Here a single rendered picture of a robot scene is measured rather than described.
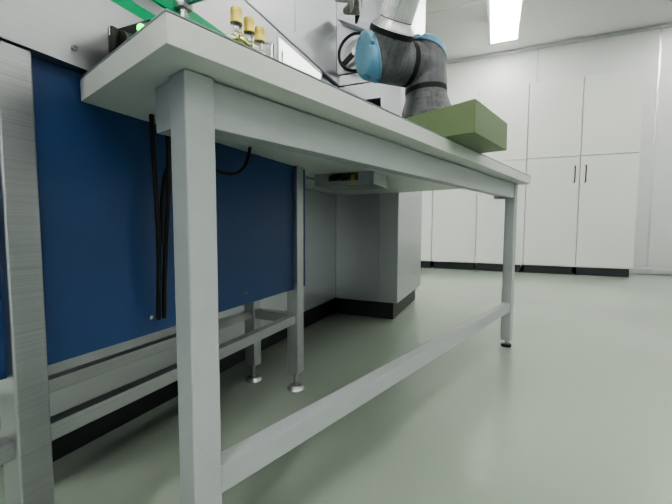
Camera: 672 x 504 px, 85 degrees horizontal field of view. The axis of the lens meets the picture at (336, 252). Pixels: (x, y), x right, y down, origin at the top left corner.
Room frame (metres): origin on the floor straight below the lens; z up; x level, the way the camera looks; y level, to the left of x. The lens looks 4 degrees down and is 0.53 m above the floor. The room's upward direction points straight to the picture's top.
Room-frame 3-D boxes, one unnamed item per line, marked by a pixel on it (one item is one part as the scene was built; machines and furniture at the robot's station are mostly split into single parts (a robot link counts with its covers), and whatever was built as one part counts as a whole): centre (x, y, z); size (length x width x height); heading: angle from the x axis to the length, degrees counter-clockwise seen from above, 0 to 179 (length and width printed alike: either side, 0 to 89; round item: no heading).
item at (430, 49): (1.06, -0.24, 0.98); 0.13 x 0.12 x 0.14; 115
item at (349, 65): (2.10, -0.11, 1.49); 0.21 x 0.05 x 0.21; 67
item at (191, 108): (1.05, -0.27, 0.36); 1.51 x 0.09 x 0.71; 140
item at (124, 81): (1.48, 0.25, 0.73); 1.58 x 1.52 x 0.04; 140
